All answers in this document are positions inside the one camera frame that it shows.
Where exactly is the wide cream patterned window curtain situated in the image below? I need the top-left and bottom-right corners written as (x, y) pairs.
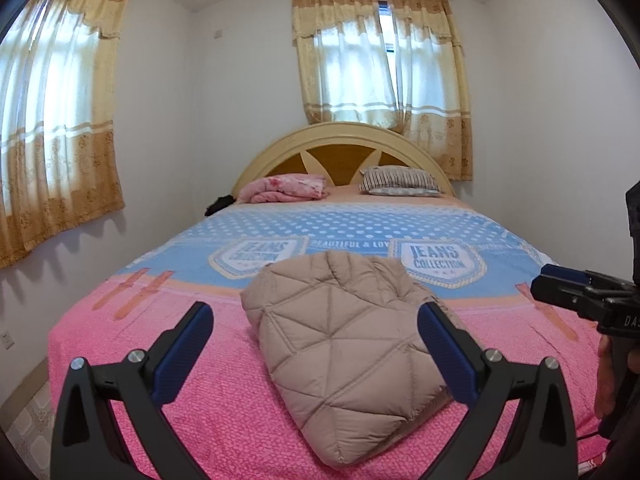
top-left (0, 0), bottom-right (132, 270)

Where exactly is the cream arched wooden headboard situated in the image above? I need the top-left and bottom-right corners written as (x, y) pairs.
top-left (232, 121), bottom-right (456, 203)

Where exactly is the pink floral folded blanket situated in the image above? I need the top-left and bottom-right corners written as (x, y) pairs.
top-left (238, 173), bottom-right (330, 205)

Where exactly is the black object beside bed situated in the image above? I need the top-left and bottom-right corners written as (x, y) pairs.
top-left (206, 195), bottom-right (236, 217)

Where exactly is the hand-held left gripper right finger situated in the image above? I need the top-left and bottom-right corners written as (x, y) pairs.
top-left (417, 301), bottom-right (581, 480)

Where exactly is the window pane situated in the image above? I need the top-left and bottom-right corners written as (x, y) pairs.
top-left (378, 2), bottom-right (397, 54)

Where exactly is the striped pillow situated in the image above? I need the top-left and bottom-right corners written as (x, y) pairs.
top-left (359, 165), bottom-right (443, 197)

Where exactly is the person's right hand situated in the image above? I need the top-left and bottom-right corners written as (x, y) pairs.
top-left (594, 334), bottom-right (628, 422)

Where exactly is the beige quilted puffer jacket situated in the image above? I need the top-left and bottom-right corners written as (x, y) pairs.
top-left (240, 251), bottom-right (468, 467)

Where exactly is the bed with pink-blue bedspread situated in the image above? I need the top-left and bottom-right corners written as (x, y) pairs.
top-left (47, 185), bottom-right (608, 480)

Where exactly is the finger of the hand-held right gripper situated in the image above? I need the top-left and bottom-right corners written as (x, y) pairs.
top-left (537, 264), bottom-right (636, 295)
top-left (530, 276), bottom-right (608, 321)

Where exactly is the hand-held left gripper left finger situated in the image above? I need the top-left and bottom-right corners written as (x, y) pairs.
top-left (50, 301), bottom-right (216, 480)

